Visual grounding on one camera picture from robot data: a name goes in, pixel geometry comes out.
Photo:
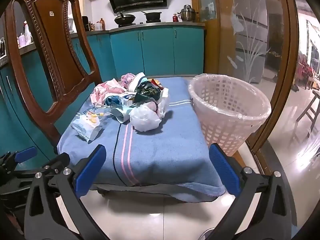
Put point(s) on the white blue packet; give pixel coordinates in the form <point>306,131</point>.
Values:
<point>136,80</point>

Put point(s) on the dark green foil wrapper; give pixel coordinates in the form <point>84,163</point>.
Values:
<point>147,91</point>

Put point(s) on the white spray bottle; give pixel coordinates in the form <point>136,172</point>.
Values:
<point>27,33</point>

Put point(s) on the white plastic bottle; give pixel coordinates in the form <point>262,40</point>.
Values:
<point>98,27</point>

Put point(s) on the black thermos jug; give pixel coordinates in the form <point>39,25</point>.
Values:
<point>86,23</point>

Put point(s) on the grey kitchen countertop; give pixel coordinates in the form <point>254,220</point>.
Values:
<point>155,25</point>

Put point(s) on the light blue wrapper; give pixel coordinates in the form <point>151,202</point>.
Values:
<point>120,115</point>

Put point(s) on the clear packet yellow pieces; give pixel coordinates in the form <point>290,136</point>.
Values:
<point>85,127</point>

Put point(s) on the translucent white plastic bag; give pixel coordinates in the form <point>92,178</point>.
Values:
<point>164,100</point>

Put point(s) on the black cooking pot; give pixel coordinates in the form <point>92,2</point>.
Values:
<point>153,16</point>

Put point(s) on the black wok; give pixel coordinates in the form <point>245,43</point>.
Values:
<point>125,18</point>

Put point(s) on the teal wrapper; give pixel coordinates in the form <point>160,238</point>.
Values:
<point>112,100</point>

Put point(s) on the pink plastic bag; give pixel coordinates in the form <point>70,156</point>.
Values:
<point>127,78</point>

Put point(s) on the pink bottle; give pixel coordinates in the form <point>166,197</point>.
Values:
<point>21,40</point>

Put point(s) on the yellow wooden glass cabinet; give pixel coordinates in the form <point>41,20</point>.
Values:
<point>208,30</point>

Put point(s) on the wooden stool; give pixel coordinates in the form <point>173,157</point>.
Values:
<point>308,110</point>

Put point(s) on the brown sauce bottle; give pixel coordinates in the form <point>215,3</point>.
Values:
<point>102,24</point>

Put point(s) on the small red bottle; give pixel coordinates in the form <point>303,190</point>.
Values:
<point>175,18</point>

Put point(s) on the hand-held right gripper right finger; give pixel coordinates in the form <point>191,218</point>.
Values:
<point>223,170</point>

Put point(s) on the etched glass sliding door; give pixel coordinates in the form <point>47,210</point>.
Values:
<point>250,30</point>

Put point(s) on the blue striped towel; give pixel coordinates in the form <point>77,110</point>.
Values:
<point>162,150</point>

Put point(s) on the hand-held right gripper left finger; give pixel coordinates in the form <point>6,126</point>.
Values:
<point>90,171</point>

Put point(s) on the pink white wrapper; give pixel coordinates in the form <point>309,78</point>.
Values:
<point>110,90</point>

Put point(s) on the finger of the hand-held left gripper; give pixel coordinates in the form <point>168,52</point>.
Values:
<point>58,161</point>
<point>25,154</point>

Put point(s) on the white plastic lattice basket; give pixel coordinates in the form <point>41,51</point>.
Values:
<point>225,132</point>

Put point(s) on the gas stove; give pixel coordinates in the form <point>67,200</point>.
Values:
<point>140,24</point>

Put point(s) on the white blue carton box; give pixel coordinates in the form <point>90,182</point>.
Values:
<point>126,100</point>

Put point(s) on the red snack packet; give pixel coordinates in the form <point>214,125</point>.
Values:
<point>156,82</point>

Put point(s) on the carved wooden chair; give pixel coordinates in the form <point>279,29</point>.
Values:
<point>62,42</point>

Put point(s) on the teal kitchen cabinets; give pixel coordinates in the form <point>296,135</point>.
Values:
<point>157,50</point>

